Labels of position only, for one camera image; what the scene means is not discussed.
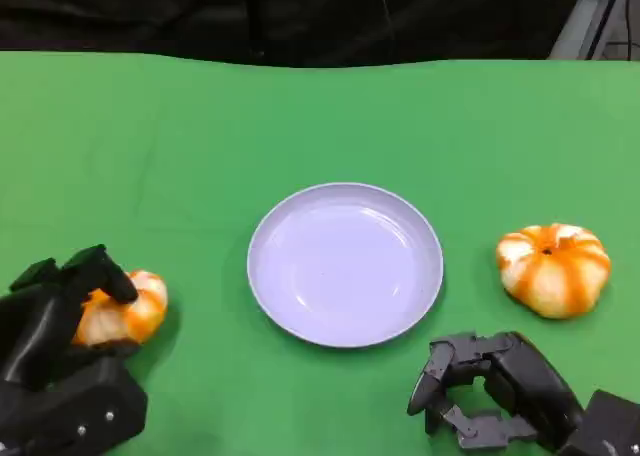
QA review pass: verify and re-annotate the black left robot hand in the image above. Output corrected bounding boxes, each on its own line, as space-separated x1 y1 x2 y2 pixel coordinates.
0 243 141 392

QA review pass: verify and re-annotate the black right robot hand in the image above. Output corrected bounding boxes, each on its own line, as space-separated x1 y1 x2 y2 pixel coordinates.
406 330 585 452

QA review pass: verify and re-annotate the orange and white bread roll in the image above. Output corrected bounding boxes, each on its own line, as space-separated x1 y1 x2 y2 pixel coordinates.
72 269 170 347
495 222 613 320

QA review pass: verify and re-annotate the lilac plate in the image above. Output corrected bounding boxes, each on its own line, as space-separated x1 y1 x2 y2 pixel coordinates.
246 181 445 349

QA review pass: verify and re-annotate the green table cloth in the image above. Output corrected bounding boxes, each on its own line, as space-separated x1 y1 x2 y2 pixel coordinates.
0 50 640 456

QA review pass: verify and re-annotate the black backdrop curtain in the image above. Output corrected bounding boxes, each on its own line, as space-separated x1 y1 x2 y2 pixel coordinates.
0 0 591 68

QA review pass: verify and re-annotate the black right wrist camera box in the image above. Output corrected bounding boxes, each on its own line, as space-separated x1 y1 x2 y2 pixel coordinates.
559 388 640 456

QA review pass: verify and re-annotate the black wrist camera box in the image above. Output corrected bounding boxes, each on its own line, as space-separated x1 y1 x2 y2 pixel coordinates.
0 355 149 456
559 388 640 456

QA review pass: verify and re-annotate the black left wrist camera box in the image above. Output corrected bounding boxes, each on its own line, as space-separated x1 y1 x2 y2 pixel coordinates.
0 355 149 456

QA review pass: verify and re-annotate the grey metal frame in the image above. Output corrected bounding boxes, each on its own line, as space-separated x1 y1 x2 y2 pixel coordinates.
547 0 640 61

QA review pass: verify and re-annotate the thin black hanging cable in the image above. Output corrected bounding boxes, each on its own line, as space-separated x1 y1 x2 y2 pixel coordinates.
379 0 395 63

